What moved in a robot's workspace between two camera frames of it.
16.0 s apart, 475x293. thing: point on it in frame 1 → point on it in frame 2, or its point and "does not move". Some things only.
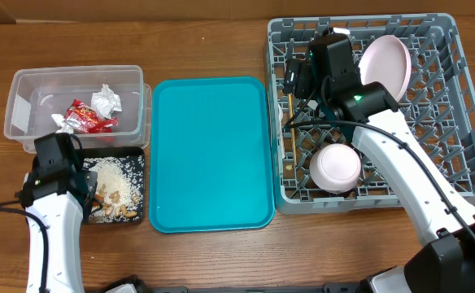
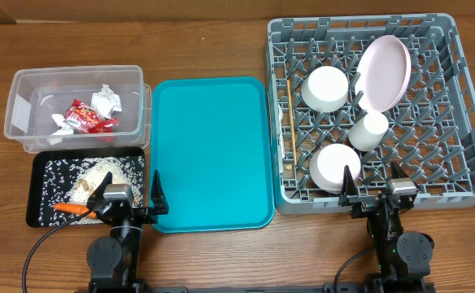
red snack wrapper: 84,119 does not move
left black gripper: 94,177 → 159,198
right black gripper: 304,71 → 368,203
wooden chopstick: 293,132 does not move
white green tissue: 105,102 does not move
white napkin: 66,129 does not move
